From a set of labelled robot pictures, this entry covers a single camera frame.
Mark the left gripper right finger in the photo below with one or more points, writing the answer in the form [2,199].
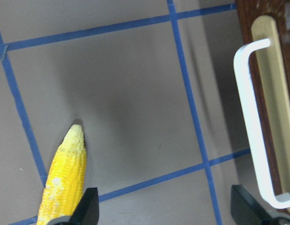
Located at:
[245,210]

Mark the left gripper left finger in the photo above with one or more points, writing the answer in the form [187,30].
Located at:
[87,210]

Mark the yellow corn cob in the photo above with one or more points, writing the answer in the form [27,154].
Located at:
[64,185]

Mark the light wood drawer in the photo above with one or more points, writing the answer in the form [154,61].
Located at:
[270,72]

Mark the white drawer handle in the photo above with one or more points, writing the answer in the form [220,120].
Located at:
[253,125]

